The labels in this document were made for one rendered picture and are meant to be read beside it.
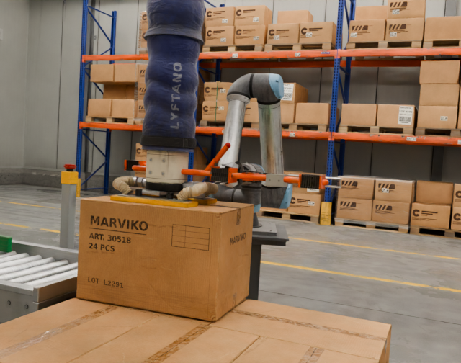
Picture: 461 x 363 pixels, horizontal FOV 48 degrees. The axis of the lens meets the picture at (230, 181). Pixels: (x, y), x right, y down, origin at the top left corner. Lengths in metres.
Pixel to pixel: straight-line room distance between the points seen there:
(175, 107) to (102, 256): 0.65
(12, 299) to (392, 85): 8.98
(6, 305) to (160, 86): 1.05
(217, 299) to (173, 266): 0.20
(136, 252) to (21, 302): 0.49
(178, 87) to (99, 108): 9.27
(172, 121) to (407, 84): 8.59
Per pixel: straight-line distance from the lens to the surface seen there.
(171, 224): 1.93
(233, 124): 2.43
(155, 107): 2.05
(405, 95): 10.35
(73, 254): 2.85
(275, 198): 2.72
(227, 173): 1.97
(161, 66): 2.05
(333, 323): 2.06
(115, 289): 2.09
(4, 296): 2.27
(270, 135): 2.56
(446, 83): 9.04
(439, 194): 9.43
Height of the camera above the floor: 1.17
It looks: 3 degrees down
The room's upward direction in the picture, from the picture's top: 3 degrees clockwise
